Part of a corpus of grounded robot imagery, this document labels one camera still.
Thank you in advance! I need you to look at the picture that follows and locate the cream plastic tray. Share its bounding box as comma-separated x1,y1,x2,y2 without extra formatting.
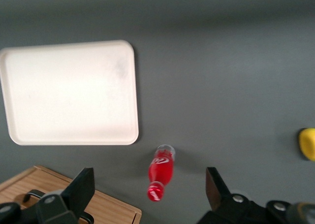
0,39,140,146

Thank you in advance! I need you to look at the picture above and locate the wooden drawer cabinet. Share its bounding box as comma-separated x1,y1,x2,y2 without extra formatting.
0,165,143,224

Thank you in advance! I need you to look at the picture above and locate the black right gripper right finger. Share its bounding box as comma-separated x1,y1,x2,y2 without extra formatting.
196,167,269,224

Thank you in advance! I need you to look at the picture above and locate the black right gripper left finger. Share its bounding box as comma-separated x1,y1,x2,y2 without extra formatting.
36,167,95,224

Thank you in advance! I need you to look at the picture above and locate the red coke bottle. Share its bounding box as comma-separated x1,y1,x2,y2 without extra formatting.
147,144,176,202

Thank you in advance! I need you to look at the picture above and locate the yellow round object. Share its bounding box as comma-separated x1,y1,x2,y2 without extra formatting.
298,128,315,160

